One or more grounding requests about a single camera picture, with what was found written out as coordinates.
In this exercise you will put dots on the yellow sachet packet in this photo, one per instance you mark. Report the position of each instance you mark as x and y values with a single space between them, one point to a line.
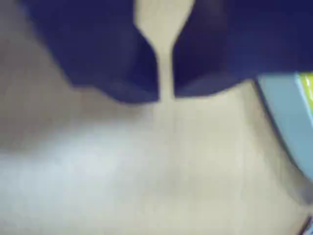
307 84

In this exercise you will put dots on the light blue plate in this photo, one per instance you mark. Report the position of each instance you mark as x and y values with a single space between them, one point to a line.
286 110

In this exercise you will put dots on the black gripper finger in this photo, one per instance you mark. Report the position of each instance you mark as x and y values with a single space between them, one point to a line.
232 41
102 49

